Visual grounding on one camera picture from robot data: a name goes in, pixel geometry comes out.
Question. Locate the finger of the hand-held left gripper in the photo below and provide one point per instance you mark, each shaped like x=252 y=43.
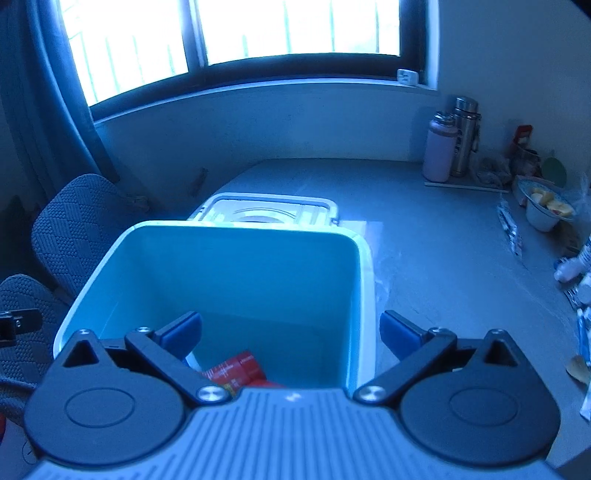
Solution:
x=21 y=323

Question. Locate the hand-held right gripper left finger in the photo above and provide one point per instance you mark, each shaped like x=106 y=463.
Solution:
x=179 y=331

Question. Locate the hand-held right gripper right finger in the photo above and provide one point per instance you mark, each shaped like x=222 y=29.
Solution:
x=400 y=337

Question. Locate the red cylindrical canister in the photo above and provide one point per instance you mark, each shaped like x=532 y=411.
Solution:
x=231 y=369

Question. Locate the teal plastic storage bin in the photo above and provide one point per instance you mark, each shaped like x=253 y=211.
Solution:
x=231 y=277

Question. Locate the white bin lid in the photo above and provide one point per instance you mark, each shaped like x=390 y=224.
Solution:
x=263 y=210

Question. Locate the grey desktop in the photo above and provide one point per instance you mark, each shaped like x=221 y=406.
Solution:
x=438 y=277

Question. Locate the grey knit-covered chair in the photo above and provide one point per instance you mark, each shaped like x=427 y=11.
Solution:
x=83 y=221
x=32 y=369

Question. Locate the strip of sachets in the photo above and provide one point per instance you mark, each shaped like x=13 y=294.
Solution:
x=510 y=228

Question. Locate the white lying bottle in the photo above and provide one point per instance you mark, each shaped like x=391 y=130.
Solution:
x=567 y=270

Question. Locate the pink water bottle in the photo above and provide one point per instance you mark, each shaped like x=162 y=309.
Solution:
x=439 y=152

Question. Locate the clear bag of snacks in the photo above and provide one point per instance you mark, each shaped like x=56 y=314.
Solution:
x=494 y=171

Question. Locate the white bowl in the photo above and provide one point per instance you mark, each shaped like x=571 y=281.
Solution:
x=545 y=210

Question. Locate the steel thermos flask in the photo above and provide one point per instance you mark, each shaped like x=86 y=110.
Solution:
x=464 y=138

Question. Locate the green round lid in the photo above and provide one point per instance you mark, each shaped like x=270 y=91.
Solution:
x=554 y=171

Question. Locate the red packet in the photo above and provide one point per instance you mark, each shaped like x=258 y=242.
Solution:
x=521 y=138

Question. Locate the blue curtain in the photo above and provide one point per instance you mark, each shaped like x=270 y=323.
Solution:
x=51 y=92

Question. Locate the small white windowsill device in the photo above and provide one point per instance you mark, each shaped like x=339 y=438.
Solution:
x=408 y=77

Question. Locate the window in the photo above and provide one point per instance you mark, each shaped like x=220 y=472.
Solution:
x=277 y=32

